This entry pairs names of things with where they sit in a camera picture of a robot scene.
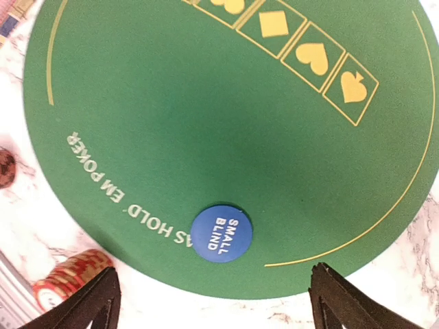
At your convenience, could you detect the aluminium front rail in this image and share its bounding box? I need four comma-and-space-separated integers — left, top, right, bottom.
0, 253, 43, 329

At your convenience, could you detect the black poker chip stack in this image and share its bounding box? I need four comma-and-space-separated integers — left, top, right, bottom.
0, 148, 16, 189

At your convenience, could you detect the playing card box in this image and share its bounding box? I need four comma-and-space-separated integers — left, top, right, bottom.
1, 0, 43, 48

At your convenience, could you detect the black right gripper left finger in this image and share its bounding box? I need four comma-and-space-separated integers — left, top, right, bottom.
21, 267, 121, 329

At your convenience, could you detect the blue small blind button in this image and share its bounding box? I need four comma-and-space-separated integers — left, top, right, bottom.
190, 204, 253, 263

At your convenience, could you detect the round green poker mat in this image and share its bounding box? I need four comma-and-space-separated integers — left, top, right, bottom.
24, 1, 438, 300

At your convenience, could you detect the red poker chip stack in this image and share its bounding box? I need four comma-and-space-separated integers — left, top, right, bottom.
32, 249, 114, 312

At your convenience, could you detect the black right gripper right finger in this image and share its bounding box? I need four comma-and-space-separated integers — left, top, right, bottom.
308, 263, 419, 329

